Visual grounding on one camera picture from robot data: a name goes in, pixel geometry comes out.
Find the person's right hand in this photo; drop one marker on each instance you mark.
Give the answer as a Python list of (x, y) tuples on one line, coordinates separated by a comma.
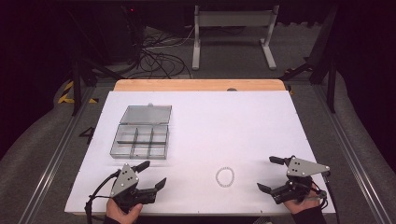
[(303, 205)]

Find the black tripod stand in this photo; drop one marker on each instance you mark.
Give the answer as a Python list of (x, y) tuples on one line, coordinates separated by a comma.
[(76, 87)]

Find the white metal desk frame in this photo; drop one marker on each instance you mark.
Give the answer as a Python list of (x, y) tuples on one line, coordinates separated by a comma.
[(233, 18)]

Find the metal floor rail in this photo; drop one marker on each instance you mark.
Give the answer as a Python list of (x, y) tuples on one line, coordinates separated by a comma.
[(351, 155), (51, 168)]

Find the white board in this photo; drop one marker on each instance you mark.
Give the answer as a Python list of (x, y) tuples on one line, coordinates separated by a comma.
[(218, 130)]

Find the wooden table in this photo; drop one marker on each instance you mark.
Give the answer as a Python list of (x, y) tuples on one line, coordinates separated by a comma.
[(186, 84)]

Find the person's left hand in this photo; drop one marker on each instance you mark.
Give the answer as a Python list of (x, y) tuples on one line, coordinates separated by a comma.
[(120, 214)]

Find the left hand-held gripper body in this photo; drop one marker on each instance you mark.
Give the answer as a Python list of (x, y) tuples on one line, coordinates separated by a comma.
[(125, 180)]

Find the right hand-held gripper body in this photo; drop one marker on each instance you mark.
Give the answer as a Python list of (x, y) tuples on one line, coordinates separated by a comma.
[(300, 169)]

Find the black metal stand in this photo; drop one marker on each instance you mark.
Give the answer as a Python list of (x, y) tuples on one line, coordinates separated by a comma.
[(331, 84)]

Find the clear plastic compartment box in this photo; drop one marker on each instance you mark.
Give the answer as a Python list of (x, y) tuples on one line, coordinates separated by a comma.
[(141, 141)]

